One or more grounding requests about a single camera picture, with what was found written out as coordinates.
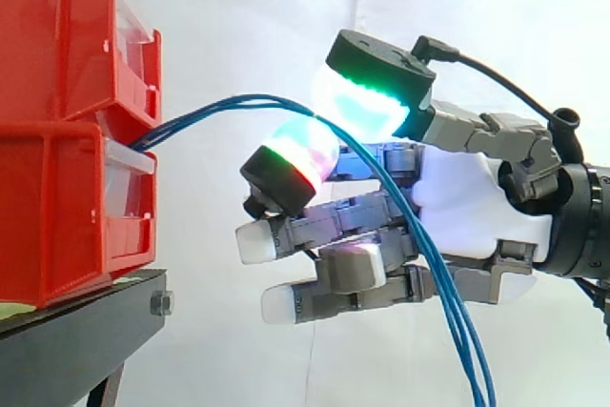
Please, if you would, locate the thin black cable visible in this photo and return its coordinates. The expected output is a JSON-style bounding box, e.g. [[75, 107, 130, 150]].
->
[[412, 35, 557, 126]]

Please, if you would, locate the blue cable bundle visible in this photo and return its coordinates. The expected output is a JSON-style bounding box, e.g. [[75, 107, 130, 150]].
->
[[129, 93, 498, 407]]

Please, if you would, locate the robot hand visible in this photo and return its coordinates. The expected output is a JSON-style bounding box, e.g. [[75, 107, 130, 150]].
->
[[234, 29, 563, 325]]

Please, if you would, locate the red bin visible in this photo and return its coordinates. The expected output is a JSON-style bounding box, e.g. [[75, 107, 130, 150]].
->
[[0, 0, 164, 128], [0, 111, 159, 311]]

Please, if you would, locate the black stand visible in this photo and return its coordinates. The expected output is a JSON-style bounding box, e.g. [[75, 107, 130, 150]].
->
[[0, 268, 173, 407]]

